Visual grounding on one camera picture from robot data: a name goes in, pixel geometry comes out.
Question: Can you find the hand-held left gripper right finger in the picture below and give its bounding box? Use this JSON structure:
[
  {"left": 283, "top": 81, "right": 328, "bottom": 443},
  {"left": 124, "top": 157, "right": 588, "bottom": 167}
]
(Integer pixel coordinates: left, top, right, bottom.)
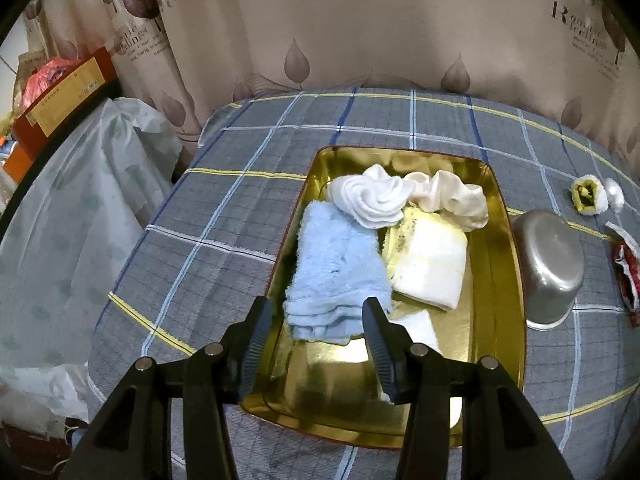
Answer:
[{"left": 361, "top": 296, "right": 576, "bottom": 480}]

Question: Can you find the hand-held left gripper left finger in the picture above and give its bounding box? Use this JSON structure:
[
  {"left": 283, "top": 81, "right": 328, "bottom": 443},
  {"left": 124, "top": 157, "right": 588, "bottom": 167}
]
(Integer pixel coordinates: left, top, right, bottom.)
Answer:
[{"left": 59, "top": 296, "right": 275, "bottom": 480}]

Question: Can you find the light blue fluffy towel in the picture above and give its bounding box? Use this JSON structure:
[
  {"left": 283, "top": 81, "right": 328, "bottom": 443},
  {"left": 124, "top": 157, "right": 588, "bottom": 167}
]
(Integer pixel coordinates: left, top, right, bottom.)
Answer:
[{"left": 282, "top": 200, "right": 393, "bottom": 345}]

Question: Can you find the white towel with yellow edge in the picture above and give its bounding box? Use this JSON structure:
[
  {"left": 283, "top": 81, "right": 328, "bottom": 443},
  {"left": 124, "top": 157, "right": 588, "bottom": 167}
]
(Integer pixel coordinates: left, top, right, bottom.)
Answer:
[{"left": 382, "top": 206, "right": 469, "bottom": 311}]

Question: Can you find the gold rectangular tray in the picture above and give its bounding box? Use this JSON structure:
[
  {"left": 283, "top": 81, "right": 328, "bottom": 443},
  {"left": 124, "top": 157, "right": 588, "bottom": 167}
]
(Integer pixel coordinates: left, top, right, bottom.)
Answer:
[{"left": 239, "top": 145, "right": 527, "bottom": 450}]

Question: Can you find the cream satin cloth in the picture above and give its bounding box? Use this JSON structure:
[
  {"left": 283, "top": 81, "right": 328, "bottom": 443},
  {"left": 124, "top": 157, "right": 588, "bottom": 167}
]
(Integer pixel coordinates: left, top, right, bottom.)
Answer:
[{"left": 402, "top": 170, "right": 490, "bottom": 233}]

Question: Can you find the red and white star garment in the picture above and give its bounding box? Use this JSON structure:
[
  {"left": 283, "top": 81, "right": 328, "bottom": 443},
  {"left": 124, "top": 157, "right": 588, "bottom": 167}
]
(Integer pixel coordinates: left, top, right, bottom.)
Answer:
[{"left": 612, "top": 240, "right": 640, "bottom": 328}]

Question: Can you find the white fluffy yellow-lined sock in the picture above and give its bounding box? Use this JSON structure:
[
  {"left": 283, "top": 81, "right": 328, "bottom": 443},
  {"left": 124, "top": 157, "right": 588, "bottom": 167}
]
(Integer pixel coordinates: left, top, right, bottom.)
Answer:
[{"left": 570, "top": 174, "right": 610, "bottom": 217}]

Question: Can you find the stainless steel bowl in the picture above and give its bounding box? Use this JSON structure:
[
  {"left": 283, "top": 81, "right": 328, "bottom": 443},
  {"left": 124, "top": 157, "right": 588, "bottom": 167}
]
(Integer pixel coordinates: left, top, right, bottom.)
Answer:
[{"left": 510, "top": 209, "right": 586, "bottom": 331}]

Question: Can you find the white plastic cover sheet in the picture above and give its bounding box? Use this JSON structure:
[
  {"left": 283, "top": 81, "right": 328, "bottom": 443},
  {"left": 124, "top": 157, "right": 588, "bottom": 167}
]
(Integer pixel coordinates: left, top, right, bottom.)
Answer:
[{"left": 0, "top": 97, "right": 186, "bottom": 421}]

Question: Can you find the dark wooden furniture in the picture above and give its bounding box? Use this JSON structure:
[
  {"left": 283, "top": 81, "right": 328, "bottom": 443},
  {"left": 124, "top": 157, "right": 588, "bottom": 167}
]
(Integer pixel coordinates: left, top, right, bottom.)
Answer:
[{"left": 0, "top": 420, "right": 91, "bottom": 480}]

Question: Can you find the small orange box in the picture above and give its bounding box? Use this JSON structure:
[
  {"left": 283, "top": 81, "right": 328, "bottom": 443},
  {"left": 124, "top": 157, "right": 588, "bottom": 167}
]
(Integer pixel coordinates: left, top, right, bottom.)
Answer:
[{"left": 0, "top": 142, "right": 36, "bottom": 176}]

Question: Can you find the orange and yellow cardboard box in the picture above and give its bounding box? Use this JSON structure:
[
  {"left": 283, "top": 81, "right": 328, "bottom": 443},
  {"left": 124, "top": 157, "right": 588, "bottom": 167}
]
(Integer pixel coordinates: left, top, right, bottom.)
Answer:
[{"left": 11, "top": 47, "right": 121, "bottom": 156}]

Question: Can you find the beige leaf-print curtain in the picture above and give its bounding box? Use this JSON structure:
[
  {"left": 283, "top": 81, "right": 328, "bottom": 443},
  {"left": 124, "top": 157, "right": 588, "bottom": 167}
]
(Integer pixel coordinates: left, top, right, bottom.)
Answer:
[{"left": 30, "top": 0, "right": 640, "bottom": 171}]

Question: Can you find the red plastic bag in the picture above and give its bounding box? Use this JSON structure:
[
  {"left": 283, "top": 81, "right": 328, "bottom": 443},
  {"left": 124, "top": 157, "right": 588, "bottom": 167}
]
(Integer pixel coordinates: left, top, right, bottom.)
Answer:
[{"left": 25, "top": 57, "right": 83, "bottom": 106}]

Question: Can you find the brown paper bag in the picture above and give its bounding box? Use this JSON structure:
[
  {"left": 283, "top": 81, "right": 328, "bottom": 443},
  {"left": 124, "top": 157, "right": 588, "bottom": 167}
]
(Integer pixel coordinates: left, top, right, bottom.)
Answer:
[{"left": 17, "top": 50, "right": 53, "bottom": 91}]

